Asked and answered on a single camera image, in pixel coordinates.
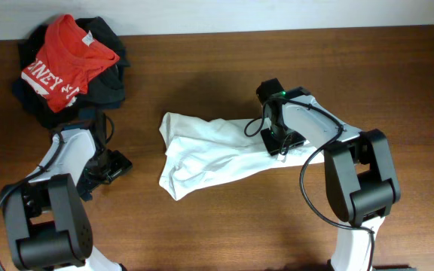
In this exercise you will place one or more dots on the white robot print t-shirt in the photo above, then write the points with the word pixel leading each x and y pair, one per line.
pixel 202 154

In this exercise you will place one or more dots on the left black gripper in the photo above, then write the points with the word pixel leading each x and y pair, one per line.
pixel 120 161

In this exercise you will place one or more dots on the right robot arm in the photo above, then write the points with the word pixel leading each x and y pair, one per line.
pixel 360 177

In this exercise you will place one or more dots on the red printed t-shirt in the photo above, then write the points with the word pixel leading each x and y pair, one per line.
pixel 68 60

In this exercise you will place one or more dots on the black folded garment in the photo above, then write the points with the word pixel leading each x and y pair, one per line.
pixel 105 91

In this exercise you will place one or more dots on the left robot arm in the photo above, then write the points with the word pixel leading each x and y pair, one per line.
pixel 46 224

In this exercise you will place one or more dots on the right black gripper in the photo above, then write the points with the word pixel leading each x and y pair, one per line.
pixel 272 144

